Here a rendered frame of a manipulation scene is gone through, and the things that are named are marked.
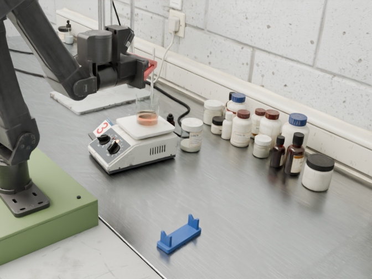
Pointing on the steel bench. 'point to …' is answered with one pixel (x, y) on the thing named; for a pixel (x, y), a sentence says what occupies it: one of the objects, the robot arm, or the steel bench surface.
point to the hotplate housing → (139, 151)
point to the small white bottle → (227, 126)
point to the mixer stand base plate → (99, 99)
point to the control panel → (109, 145)
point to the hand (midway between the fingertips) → (153, 64)
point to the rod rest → (179, 235)
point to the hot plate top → (127, 122)
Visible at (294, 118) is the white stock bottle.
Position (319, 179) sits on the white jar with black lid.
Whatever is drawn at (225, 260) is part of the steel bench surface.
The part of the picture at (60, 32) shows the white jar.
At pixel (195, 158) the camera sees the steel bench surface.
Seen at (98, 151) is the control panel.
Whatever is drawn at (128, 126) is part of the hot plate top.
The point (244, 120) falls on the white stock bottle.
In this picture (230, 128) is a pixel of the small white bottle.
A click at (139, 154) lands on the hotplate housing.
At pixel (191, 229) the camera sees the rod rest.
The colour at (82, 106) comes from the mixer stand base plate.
